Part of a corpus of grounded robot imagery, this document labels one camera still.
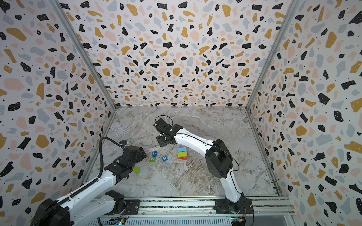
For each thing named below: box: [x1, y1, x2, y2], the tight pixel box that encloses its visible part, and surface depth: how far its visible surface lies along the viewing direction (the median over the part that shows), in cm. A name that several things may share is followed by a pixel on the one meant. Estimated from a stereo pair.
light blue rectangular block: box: [177, 147, 188, 153], surface depth 94 cm
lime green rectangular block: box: [178, 151, 188, 158], surface depth 92 cm
